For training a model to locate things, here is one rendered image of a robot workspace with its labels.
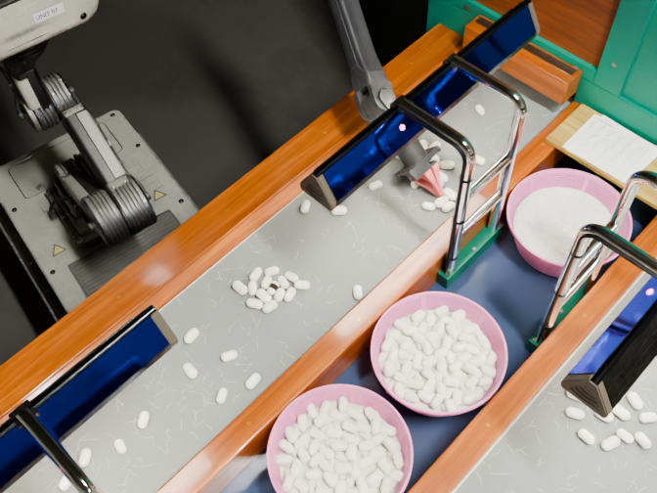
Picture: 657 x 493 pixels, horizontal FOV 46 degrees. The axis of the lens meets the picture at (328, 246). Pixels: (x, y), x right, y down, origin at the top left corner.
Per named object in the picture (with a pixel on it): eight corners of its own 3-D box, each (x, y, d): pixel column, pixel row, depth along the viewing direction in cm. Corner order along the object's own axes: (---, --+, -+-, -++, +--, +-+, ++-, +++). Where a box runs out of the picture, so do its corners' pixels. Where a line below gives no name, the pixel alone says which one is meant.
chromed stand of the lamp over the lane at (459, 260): (381, 241, 178) (386, 102, 141) (437, 190, 186) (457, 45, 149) (446, 290, 171) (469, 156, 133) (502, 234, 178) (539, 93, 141)
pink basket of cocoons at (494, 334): (350, 404, 157) (349, 384, 149) (396, 297, 170) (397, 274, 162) (478, 453, 150) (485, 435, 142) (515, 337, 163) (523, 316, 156)
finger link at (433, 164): (456, 188, 173) (433, 154, 171) (435, 207, 170) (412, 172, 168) (438, 192, 179) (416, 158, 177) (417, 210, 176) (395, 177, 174)
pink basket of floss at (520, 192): (505, 291, 170) (512, 267, 162) (495, 193, 185) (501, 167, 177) (630, 291, 169) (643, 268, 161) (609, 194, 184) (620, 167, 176)
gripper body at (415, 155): (443, 151, 172) (425, 123, 170) (414, 178, 168) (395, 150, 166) (427, 156, 178) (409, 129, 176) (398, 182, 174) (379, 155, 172)
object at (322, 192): (299, 189, 141) (296, 163, 135) (507, 17, 165) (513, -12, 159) (330, 213, 138) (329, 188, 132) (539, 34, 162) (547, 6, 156)
